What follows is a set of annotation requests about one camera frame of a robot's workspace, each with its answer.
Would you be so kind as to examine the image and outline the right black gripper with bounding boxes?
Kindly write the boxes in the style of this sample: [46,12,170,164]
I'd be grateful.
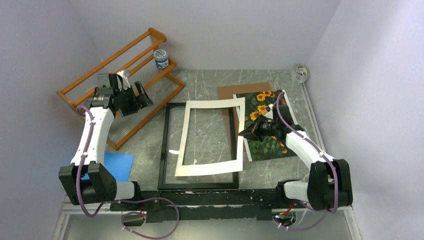
[238,114,278,143]

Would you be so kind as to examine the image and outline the brown backing board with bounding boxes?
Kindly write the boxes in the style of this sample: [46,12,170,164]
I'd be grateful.
[216,82,272,150]

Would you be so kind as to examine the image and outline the clear tape roll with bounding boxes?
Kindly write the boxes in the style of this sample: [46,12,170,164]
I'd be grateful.
[290,64,311,84]

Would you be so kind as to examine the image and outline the purple cable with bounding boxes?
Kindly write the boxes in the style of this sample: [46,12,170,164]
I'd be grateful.
[273,92,340,232]
[75,105,180,240]

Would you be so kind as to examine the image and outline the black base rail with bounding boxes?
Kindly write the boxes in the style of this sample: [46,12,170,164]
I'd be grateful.
[110,188,302,223]

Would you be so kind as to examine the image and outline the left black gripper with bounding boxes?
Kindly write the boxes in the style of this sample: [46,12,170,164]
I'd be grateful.
[114,81,154,118]

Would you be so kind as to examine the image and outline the blue white jar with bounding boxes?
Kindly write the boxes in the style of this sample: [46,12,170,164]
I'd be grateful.
[153,49,169,69]

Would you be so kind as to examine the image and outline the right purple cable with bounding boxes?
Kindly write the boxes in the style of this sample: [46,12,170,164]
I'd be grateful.
[273,92,340,232]

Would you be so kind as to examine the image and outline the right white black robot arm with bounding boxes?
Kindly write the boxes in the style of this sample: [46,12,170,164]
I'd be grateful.
[238,115,353,212]

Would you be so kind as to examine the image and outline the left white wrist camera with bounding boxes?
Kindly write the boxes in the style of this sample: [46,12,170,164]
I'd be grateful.
[116,69,131,90]

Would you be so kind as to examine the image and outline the blue paper sheet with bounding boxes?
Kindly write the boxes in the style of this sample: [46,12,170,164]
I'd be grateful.
[97,151,135,182]

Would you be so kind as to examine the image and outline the black picture frame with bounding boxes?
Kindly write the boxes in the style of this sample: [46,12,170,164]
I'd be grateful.
[157,102,239,191]

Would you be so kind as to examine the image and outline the orange wooden rack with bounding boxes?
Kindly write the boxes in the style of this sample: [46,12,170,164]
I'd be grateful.
[55,27,186,152]

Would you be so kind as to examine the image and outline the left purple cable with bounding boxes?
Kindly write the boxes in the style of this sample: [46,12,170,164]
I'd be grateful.
[75,105,180,240]

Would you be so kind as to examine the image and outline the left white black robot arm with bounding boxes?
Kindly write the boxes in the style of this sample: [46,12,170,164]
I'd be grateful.
[58,70,153,210]

